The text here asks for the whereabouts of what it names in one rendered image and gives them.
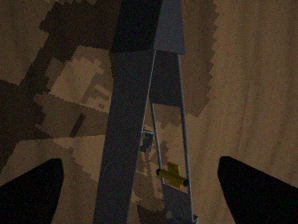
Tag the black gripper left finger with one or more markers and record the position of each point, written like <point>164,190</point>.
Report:
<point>32,197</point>

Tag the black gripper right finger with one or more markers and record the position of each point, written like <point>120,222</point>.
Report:
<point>254,197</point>

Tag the brown wooden board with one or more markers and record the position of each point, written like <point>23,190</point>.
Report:
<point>239,79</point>

